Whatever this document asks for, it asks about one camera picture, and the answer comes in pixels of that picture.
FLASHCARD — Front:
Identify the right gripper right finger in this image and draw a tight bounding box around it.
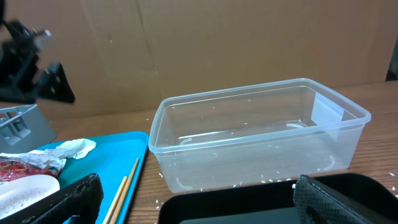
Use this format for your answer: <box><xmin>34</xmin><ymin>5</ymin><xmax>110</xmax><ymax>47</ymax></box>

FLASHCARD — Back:
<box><xmin>294</xmin><ymin>174</ymin><xmax>397</xmax><ymax>223</ymax></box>

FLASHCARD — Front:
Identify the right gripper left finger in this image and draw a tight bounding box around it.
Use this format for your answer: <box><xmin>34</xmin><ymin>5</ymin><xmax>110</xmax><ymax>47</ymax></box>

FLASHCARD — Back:
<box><xmin>1</xmin><ymin>173</ymin><xmax>104</xmax><ymax>224</ymax></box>

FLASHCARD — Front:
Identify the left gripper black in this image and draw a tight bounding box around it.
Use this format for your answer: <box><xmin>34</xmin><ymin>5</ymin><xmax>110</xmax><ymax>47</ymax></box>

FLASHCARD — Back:
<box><xmin>1</xmin><ymin>20</ymin><xmax>75</xmax><ymax>104</ymax></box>

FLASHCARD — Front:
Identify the wooden chopstick left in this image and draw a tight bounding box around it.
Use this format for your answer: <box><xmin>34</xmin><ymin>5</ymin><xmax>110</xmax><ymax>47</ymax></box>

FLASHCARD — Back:
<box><xmin>103</xmin><ymin>176</ymin><xmax>127</xmax><ymax>224</ymax></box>

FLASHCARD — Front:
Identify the wooden chopstick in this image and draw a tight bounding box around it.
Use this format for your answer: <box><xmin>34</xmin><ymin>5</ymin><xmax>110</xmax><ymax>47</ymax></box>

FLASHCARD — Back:
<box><xmin>109</xmin><ymin>157</ymin><xmax>139</xmax><ymax>224</ymax></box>
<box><xmin>103</xmin><ymin>176</ymin><xmax>127</xmax><ymax>224</ymax></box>

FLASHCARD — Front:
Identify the wooden chopstick right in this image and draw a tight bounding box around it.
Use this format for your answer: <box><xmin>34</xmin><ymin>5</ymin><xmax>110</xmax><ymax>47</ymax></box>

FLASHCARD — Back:
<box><xmin>109</xmin><ymin>157</ymin><xmax>139</xmax><ymax>224</ymax></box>

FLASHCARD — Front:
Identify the crumpled white paper napkin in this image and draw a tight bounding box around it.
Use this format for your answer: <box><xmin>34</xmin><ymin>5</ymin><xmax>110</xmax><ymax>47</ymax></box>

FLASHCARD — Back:
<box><xmin>1</xmin><ymin>139</ymin><xmax>96</xmax><ymax>170</ymax></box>

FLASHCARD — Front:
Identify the teal plastic serving tray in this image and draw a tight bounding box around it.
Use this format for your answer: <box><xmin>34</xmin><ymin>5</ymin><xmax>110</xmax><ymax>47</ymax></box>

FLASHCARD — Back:
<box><xmin>34</xmin><ymin>131</ymin><xmax>150</xmax><ymax>224</ymax></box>

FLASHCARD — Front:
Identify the grey plastic dish rack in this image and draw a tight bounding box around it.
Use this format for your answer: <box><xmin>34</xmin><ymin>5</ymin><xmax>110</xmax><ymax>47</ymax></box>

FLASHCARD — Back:
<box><xmin>1</xmin><ymin>104</ymin><xmax>57</xmax><ymax>154</ymax></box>

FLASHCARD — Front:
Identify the black plastic tray bin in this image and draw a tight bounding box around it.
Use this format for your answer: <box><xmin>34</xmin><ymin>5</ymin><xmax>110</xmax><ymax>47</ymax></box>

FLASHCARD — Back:
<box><xmin>157</xmin><ymin>172</ymin><xmax>398</xmax><ymax>224</ymax></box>

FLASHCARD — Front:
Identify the large white dirty plate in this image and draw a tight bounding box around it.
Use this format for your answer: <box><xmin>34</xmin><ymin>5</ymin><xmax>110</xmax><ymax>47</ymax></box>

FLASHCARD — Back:
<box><xmin>1</xmin><ymin>174</ymin><xmax>60</xmax><ymax>219</ymax></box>

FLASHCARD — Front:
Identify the red snack wrapper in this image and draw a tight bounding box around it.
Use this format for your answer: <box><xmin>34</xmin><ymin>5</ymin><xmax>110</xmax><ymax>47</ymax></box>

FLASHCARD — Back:
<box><xmin>1</xmin><ymin>159</ymin><xmax>60</xmax><ymax>182</ymax></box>

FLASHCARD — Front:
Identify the clear plastic container bin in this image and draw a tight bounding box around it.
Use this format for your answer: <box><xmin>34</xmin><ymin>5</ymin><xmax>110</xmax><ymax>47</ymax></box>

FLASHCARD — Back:
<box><xmin>148</xmin><ymin>78</ymin><xmax>371</xmax><ymax>193</ymax></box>

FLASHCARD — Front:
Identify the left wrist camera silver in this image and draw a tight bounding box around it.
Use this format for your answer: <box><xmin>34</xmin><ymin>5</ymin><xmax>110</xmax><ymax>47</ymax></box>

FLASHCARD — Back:
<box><xmin>33</xmin><ymin>30</ymin><xmax>52</xmax><ymax>52</ymax></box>

